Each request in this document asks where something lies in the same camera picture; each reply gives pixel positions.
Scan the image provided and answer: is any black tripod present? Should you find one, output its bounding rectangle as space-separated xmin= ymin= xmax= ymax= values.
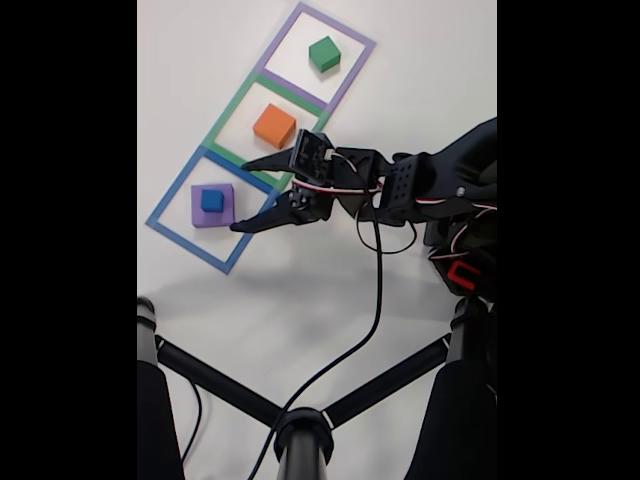
xmin=137 ymin=294 xmax=498 ymax=480

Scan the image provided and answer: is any large purple cube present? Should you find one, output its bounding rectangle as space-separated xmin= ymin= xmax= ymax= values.
xmin=190 ymin=183 xmax=237 ymax=229

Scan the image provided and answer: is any red white servo wire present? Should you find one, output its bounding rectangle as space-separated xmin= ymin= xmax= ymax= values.
xmin=414 ymin=194 xmax=498 ymax=265
xmin=291 ymin=148 xmax=418 ymax=256

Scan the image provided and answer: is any thick black cable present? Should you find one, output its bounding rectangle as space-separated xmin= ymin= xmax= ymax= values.
xmin=246 ymin=187 xmax=385 ymax=480

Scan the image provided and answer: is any thin black cable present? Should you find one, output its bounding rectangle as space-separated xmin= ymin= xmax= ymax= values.
xmin=180 ymin=380 xmax=204 ymax=464

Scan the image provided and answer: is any blue square frame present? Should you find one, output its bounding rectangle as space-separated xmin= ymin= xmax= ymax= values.
xmin=145 ymin=144 xmax=280 ymax=275

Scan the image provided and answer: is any green square frame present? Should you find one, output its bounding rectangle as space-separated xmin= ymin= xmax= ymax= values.
xmin=205 ymin=69 xmax=332 ymax=192

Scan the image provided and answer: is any black camera box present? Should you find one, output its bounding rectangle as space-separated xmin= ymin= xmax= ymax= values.
xmin=289 ymin=128 xmax=338 ymax=187

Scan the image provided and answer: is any small blue cube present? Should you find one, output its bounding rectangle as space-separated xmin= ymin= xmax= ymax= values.
xmin=199 ymin=188 xmax=226 ymax=214

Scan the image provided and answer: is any orange cube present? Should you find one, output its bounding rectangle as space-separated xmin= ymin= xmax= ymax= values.
xmin=252 ymin=103 xmax=298 ymax=151

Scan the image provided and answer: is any green cube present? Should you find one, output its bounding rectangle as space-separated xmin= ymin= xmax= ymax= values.
xmin=307 ymin=35 xmax=343 ymax=74

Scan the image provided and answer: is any purple square frame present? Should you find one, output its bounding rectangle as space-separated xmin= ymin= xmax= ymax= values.
xmin=257 ymin=1 xmax=377 ymax=112

